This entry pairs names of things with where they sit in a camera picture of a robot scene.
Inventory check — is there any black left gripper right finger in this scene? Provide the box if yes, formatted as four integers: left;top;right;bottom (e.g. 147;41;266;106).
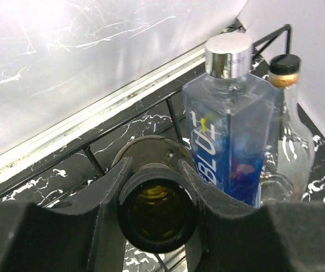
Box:
178;160;325;271

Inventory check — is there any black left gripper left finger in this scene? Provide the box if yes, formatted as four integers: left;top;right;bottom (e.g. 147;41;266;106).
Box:
0;158;132;271

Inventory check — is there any green white wine bottle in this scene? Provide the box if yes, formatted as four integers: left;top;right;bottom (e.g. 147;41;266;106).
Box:
112;135;198;253

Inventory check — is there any clear glass bottle top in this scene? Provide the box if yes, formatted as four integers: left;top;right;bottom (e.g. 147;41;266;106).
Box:
259;54;315;205

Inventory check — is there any blue clear vodka bottle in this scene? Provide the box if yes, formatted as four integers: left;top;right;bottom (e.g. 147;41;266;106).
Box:
182;32;277;207

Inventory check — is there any black wire wine rack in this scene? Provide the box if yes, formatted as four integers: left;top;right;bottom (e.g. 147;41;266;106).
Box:
0;24;293;272

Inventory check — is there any aluminium rail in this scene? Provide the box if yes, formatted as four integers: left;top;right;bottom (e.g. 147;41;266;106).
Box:
0;44;205;184

